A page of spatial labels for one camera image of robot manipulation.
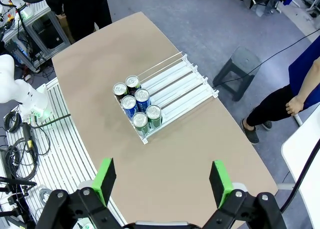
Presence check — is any white side table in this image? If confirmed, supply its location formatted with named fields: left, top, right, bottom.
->
left=281, top=108, right=320, bottom=229

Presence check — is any black cable coil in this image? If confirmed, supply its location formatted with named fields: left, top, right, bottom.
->
left=3, top=111, right=51, bottom=180

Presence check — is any person's left hand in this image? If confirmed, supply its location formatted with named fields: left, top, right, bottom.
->
left=285, top=95, right=305, bottom=116

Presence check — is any white slatted robot base plate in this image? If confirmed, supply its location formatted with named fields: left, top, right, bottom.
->
left=3, top=77, right=126, bottom=227

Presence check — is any person's left forearm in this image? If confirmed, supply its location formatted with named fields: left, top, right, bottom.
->
left=296, top=55, right=320, bottom=105

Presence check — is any black energy drink can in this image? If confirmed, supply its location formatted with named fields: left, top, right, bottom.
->
left=124, top=75, right=142, bottom=95
left=112, top=82, right=130, bottom=104

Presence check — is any black computer tower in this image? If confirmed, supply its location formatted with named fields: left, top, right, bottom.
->
left=31, top=16, right=65, bottom=50

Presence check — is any aluminium frame equipment cart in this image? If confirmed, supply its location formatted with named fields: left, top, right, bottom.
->
left=2, top=0, right=72, bottom=74

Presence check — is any person in black clothes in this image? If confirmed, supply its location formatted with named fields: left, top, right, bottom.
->
left=46, top=0, right=113, bottom=44

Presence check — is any green Chilsung cider can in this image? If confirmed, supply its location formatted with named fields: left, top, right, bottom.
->
left=131, top=111, right=151, bottom=138
left=145, top=104, right=163, bottom=130

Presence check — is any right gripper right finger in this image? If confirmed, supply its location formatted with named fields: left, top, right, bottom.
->
left=202, top=160, right=288, bottom=229

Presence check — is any brown cardboard box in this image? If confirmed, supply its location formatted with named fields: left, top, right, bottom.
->
left=56, top=13, right=76, bottom=45

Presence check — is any clear white can dispenser rack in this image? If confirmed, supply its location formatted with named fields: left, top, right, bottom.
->
left=112, top=51, right=219, bottom=146

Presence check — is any blue Pocari Sweat can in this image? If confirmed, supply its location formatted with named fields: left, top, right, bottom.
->
left=120, top=95, right=139, bottom=120
left=134, top=88, right=152, bottom=114

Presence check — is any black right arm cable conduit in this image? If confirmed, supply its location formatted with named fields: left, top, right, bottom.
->
left=279, top=141, right=320, bottom=215

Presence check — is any grey plastic stool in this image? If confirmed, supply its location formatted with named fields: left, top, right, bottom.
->
left=212, top=46, right=263, bottom=102

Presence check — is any person in blue Warriors shirt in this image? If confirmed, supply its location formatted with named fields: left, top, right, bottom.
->
left=241, top=35, right=320, bottom=145

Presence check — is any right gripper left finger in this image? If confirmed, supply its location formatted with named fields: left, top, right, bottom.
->
left=37, top=157, right=121, bottom=229

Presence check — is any thin black floor cable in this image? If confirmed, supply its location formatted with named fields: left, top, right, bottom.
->
left=212, top=28, right=320, bottom=88

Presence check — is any grey coiled cable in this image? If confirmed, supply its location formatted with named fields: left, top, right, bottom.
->
left=38, top=187, right=54, bottom=205

